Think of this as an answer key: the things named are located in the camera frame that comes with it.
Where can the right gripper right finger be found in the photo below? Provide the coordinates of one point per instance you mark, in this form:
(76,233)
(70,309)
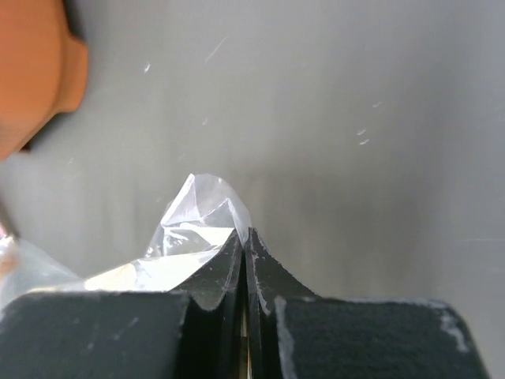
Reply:
(295,333)

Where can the polka dot zip bag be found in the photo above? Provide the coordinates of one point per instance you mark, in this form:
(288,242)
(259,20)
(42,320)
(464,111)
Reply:
(195,226)

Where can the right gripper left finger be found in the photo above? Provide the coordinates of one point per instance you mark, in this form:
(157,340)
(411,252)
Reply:
(189,332)

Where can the orange plastic bin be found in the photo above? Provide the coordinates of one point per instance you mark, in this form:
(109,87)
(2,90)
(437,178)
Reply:
(44,69)

